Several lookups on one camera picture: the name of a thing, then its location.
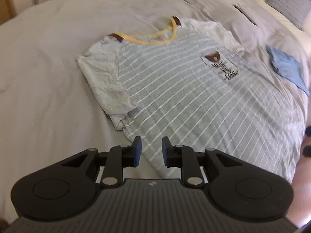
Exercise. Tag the white bed duvet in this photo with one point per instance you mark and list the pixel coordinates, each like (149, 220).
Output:
(48, 111)

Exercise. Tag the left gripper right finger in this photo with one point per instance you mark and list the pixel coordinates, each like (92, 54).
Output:
(235, 187)

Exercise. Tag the grey white-striped t-shirt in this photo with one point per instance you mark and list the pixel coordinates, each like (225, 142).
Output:
(183, 83)

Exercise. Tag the dark phone on bed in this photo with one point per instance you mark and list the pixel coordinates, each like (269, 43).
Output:
(245, 14)

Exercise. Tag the folded blue t-shirt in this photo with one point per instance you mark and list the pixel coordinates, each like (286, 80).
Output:
(287, 67)

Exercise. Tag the brown wooden door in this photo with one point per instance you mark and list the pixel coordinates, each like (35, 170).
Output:
(7, 11)

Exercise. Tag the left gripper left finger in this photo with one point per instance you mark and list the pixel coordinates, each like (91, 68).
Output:
(66, 188)

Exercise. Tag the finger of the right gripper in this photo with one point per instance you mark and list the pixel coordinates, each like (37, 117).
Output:
(306, 145)

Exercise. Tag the grey checked pillow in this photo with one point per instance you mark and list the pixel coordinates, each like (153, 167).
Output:
(296, 11)

